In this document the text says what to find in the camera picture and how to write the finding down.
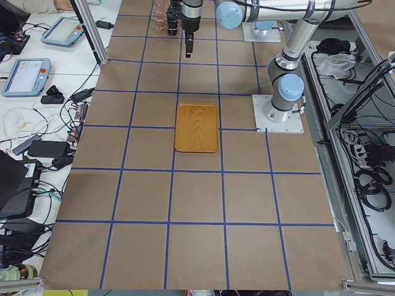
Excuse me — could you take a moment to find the copper wire bottle basket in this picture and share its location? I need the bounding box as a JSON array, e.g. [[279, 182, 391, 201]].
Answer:
[[151, 1, 170, 35]]

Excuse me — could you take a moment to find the dark wine bottle right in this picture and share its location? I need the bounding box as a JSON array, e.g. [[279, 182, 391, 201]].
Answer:
[[166, 0, 181, 36]]

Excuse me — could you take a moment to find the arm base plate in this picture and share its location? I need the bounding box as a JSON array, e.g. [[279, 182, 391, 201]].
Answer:
[[243, 20, 281, 43], [252, 94, 304, 134]]

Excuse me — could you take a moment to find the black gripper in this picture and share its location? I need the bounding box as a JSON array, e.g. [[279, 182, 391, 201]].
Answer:
[[181, 14, 201, 58]]

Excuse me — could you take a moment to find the crumpled white cloth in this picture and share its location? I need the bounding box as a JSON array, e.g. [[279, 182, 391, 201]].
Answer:
[[317, 54, 356, 80]]

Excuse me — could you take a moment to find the wooden tray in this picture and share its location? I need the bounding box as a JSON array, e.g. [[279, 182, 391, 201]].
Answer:
[[174, 102, 218, 153]]

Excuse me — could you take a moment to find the aluminium frame post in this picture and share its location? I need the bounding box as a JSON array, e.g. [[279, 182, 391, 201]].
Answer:
[[70, 0, 109, 66]]

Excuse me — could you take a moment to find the aluminium side frame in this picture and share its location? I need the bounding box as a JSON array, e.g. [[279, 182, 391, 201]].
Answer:
[[303, 12, 394, 295]]

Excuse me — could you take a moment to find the teach pendant upper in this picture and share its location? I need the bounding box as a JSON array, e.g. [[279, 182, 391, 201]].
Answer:
[[41, 17, 84, 47]]

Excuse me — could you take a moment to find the teach pendant lower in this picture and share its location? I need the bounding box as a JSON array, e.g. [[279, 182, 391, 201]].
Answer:
[[1, 58, 52, 97]]

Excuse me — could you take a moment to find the black laptop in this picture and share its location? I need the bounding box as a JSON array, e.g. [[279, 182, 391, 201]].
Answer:
[[1, 152, 42, 220]]

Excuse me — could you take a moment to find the teach pendant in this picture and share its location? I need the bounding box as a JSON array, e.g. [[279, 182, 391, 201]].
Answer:
[[41, 17, 84, 47], [1, 58, 52, 97]]

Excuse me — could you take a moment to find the black power adapter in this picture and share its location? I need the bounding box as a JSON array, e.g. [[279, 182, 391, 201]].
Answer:
[[27, 141, 70, 158]]

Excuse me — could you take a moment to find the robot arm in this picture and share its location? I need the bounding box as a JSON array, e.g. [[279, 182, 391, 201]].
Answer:
[[252, 20, 284, 35], [215, 0, 371, 123]]

